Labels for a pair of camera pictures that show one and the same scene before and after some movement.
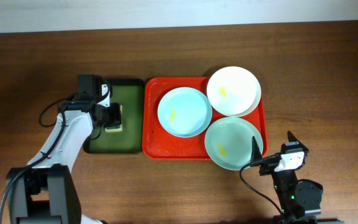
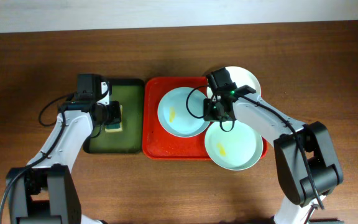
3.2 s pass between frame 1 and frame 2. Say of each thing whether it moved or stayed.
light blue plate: stayed
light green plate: stayed
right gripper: moved
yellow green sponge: stayed
